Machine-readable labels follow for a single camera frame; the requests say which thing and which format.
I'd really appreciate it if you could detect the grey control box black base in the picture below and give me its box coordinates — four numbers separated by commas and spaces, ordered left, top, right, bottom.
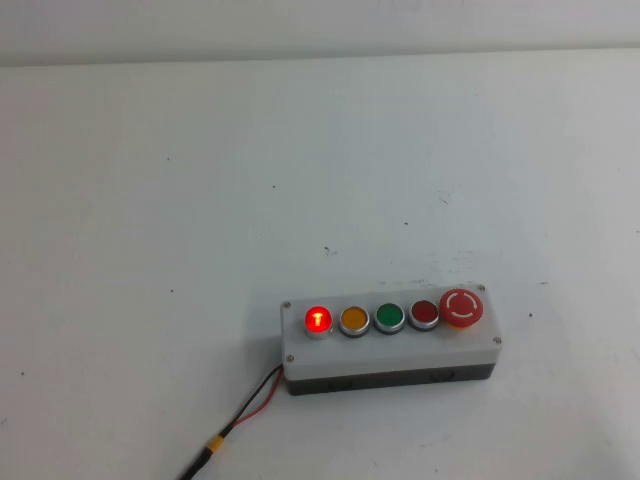
279, 284, 503, 398

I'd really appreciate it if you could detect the thin black wire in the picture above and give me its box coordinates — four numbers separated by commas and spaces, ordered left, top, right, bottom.
223, 364, 285, 437

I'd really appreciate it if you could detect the green push button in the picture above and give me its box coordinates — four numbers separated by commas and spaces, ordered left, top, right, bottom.
373, 302, 407, 336

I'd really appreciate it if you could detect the black sleeved power cable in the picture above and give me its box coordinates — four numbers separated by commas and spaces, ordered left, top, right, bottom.
176, 446, 212, 480

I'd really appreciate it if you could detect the yellow push button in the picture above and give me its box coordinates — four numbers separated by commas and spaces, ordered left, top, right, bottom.
337, 305, 372, 339

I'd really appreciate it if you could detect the red dome lamp button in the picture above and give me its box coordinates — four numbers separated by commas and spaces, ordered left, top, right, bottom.
303, 305, 334, 341

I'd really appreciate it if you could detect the dark red push button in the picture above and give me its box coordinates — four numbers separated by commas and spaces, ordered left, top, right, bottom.
407, 299, 442, 333

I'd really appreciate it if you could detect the thin red wire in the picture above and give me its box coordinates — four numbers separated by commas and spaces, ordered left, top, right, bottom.
233, 369, 285, 427

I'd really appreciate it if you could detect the red emergency stop mushroom button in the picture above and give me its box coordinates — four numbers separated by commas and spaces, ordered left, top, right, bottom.
439, 288, 485, 332

